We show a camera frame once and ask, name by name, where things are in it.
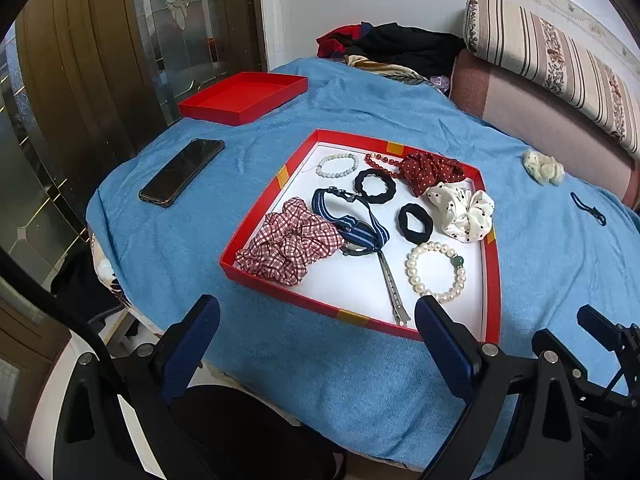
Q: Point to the silver hair clip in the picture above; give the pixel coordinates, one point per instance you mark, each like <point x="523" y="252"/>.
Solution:
<point x="400" y="314"/>

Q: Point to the white black-dotted scrunchie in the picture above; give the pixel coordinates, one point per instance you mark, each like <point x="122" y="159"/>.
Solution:
<point x="464" y="215"/>

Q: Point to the red plaid scrunchie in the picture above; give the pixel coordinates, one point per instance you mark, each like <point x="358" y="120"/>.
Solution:
<point x="287" y="243"/>

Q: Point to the wooden glass door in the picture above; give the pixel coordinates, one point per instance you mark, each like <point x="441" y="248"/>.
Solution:
<point x="85" y="86"/>

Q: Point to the tan striped cloth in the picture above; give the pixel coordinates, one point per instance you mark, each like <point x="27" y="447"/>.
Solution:
<point x="396" y="72"/>

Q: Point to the red polka dot scrunchie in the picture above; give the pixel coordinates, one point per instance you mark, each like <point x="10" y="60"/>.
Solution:
<point x="424" y="170"/>

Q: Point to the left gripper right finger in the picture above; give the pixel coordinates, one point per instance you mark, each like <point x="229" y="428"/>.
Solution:
<point x="462" y="361"/>

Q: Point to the pink folded blanket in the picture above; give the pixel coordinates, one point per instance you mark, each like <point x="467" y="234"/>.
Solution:
<point x="524" y="110"/>

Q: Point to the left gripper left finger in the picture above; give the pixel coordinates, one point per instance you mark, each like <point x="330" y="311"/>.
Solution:
<point x="167" y="367"/>

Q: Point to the red box lid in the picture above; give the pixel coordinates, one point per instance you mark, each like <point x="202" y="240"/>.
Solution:
<point x="243" y="97"/>

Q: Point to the black smartphone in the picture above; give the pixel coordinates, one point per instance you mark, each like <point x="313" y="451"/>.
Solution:
<point x="167" y="185"/>

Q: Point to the blue striped hair bow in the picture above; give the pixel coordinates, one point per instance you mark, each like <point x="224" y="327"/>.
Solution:
<point x="360" y="238"/>

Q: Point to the striped beige pillow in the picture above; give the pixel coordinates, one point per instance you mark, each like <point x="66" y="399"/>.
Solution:
<point x="509" y="36"/>

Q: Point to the thin black elastic band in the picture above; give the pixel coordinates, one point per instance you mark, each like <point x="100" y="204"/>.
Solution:
<point x="593" y="211"/>

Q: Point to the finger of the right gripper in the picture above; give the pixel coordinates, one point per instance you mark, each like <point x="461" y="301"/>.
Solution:
<point x="606" y="333"/>

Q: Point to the black clothes pile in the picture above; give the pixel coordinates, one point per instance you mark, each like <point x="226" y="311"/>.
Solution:
<point x="427" y="53"/>

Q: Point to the cream white scrunchie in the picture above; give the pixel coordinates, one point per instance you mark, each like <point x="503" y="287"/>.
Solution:
<point x="542" y="168"/>

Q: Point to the red jewelry box tray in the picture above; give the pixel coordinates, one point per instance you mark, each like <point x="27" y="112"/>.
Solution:
<point x="463" y="277"/>

